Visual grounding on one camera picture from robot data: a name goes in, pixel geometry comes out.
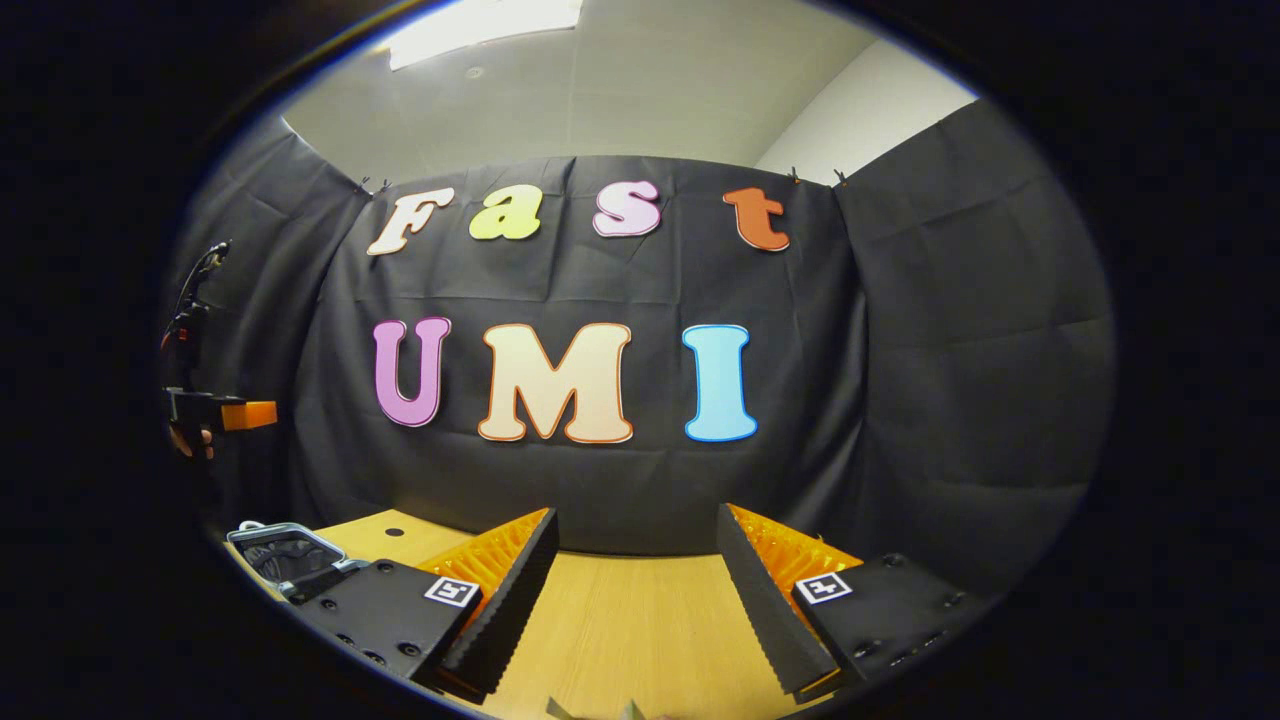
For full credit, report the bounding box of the black backdrop cloth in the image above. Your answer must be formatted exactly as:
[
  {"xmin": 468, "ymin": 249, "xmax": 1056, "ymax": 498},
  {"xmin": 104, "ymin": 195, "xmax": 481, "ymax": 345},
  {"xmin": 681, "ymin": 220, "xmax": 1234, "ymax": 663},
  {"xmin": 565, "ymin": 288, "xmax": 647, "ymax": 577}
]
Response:
[{"xmin": 160, "ymin": 100, "xmax": 1116, "ymax": 601}]

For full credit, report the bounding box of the ceiling light panel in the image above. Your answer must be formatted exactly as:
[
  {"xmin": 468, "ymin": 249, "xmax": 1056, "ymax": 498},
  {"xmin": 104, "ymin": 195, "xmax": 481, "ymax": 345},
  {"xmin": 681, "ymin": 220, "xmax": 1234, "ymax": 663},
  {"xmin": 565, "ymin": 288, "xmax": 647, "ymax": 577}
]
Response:
[{"xmin": 385, "ymin": 0, "xmax": 583, "ymax": 71}]

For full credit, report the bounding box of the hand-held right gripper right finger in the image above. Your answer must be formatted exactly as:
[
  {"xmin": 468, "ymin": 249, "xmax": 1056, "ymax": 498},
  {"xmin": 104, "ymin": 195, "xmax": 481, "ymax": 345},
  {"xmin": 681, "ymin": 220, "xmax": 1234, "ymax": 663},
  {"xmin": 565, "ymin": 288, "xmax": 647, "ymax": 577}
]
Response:
[{"xmin": 717, "ymin": 503, "xmax": 986, "ymax": 701}]

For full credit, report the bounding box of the light blue suitcase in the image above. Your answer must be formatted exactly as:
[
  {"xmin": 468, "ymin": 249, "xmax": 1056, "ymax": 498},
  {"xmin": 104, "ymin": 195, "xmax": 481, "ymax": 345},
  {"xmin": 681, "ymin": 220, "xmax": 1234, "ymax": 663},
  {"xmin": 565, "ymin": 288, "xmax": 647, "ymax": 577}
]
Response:
[{"xmin": 228, "ymin": 520, "xmax": 373, "ymax": 606}]

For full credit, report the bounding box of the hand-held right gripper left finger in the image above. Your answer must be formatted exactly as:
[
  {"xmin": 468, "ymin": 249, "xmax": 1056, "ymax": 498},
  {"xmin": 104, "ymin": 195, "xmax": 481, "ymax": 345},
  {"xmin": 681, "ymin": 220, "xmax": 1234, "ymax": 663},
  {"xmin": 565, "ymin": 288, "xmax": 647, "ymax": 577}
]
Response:
[{"xmin": 300, "ymin": 507, "xmax": 561, "ymax": 704}]

